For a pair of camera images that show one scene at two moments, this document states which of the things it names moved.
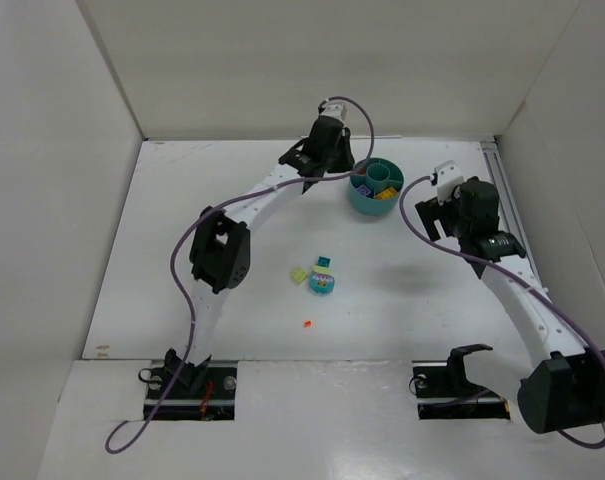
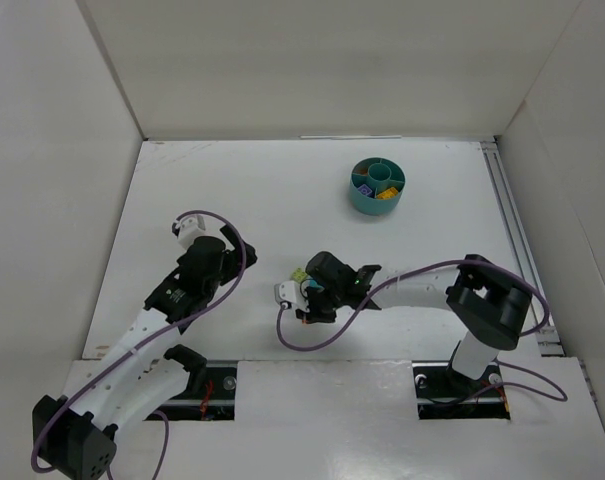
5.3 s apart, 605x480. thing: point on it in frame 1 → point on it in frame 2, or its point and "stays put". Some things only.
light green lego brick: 299,274 stays put
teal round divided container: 376,175 stays put
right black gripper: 430,220 → 314,303
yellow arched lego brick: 391,192 stays put
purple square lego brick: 363,190 stays put
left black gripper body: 343,151 → 237,251
